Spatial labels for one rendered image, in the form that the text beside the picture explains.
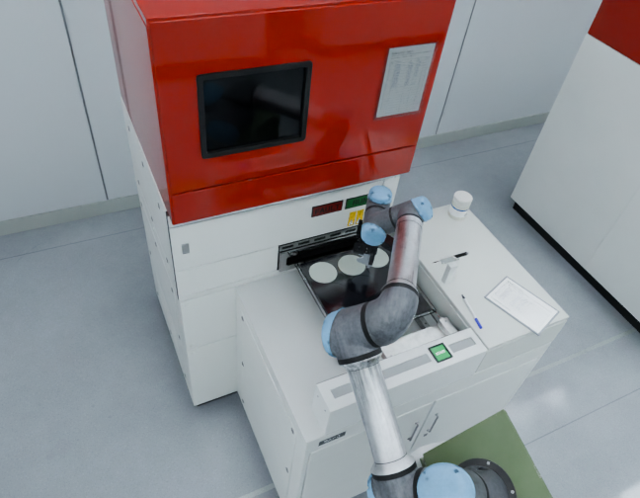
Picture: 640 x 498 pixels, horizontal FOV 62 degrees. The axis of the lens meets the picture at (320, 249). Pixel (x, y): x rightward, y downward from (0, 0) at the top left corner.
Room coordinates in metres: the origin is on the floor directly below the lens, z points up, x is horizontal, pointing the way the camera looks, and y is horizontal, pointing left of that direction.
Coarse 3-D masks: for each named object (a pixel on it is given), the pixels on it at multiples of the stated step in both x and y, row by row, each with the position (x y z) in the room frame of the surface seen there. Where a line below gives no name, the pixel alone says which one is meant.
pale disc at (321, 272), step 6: (318, 264) 1.31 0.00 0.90; (324, 264) 1.32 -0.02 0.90; (330, 264) 1.32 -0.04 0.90; (312, 270) 1.28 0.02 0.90; (318, 270) 1.29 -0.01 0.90; (324, 270) 1.29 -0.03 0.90; (330, 270) 1.29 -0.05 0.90; (336, 270) 1.30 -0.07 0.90; (312, 276) 1.25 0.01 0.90; (318, 276) 1.26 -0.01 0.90; (324, 276) 1.26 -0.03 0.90; (330, 276) 1.27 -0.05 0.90; (336, 276) 1.27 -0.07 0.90; (318, 282) 1.23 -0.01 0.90; (324, 282) 1.23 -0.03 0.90
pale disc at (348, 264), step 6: (342, 258) 1.36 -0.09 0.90; (348, 258) 1.36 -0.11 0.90; (354, 258) 1.37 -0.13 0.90; (342, 264) 1.33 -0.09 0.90; (348, 264) 1.33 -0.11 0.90; (354, 264) 1.34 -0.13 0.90; (360, 264) 1.34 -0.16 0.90; (342, 270) 1.30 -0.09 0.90; (348, 270) 1.31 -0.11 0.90; (354, 270) 1.31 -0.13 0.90; (360, 270) 1.31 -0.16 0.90
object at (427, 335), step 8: (432, 328) 1.11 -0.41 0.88; (408, 336) 1.07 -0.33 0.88; (416, 336) 1.07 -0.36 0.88; (424, 336) 1.08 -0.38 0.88; (432, 336) 1.08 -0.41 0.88; (440, 336) 1.09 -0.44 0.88; (392, 344) 1.03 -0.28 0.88; (400, 344) 1.03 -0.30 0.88; (408, 344) 1.04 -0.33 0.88; (416, 344) 1.04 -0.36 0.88; (400, 352) 1.00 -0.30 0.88
